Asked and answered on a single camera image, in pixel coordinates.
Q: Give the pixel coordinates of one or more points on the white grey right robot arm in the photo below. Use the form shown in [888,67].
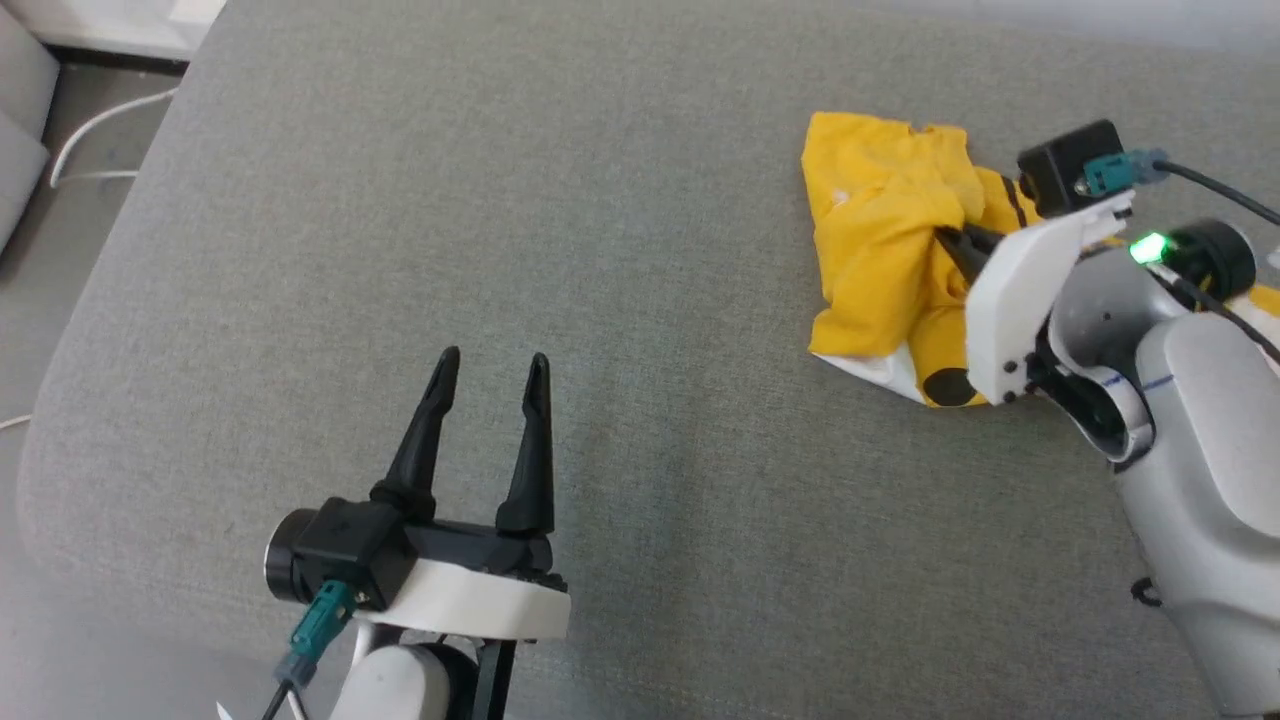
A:
[1210,450]

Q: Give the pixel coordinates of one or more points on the yellow cartoon face T-shirt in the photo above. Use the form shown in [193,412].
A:
[880,230]

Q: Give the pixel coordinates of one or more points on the white baseboard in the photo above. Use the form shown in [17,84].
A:
[110,25]

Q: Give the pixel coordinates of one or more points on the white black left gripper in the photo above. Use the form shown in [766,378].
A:
[470,600]

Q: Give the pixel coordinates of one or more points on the light grey cushion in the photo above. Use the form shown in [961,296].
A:
[20,120]

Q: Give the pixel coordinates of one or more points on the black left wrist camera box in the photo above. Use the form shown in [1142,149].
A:
[345,545]

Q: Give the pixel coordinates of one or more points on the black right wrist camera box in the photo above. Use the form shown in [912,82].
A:
[1065,170]

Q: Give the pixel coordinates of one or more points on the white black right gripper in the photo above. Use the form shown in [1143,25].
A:
[1010,310]

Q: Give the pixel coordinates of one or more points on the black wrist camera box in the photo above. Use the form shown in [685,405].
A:
[345,545]
[1065,170]

